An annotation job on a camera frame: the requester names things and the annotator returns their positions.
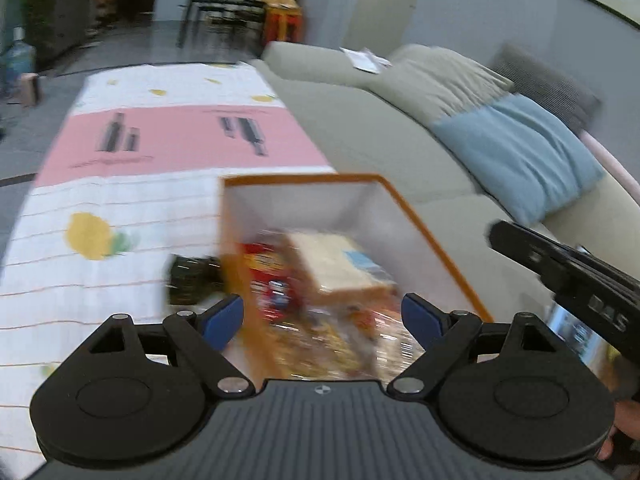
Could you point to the printed pink white tablecloth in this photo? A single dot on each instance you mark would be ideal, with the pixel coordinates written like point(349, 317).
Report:
point(150, 190)

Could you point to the person's right hand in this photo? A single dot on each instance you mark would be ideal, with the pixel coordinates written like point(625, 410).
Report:
point(630, 420)

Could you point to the pale sliced bread packet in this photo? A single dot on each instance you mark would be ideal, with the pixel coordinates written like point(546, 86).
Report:
point(330, 260)

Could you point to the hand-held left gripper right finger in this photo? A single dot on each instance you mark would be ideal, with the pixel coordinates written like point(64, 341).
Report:
point(420, 317)

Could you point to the large blue water bottle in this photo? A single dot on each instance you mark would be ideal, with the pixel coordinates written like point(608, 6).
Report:
point(17, 60)

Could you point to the white papers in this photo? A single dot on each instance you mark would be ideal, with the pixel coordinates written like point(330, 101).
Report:
point(365, 60)

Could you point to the beige sofa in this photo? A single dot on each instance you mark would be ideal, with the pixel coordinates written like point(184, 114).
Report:
point(375, 135)

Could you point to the red snack packet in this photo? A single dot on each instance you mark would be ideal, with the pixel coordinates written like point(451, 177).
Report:
point(270, 280)

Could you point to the glossy pale object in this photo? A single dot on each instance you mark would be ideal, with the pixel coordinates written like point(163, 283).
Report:
point(575, 332)

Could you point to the orange cardboard box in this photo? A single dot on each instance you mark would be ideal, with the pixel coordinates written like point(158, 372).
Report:
point(320, 205)

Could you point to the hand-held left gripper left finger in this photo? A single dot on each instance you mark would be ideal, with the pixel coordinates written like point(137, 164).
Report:
point(225, 317)

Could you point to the beige cushion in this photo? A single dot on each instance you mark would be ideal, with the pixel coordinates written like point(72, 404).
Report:
point(440, 80)

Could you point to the clear packet of yellow crisps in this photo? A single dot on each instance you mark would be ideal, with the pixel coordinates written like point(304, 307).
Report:
point(325, 345)

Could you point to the light blue cushion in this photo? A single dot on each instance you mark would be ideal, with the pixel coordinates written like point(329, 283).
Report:
point(515, 155)

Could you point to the dark seaweed packet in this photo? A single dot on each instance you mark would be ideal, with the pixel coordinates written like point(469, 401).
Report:
point(192, 275)

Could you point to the grey cushion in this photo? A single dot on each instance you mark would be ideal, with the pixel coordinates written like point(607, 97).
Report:
point(550, 85)

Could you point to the dark drawer cabinet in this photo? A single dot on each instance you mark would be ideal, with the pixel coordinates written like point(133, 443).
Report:
point(75, 10)

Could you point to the orange stool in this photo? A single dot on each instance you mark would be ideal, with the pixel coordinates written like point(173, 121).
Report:
point(282, 22)

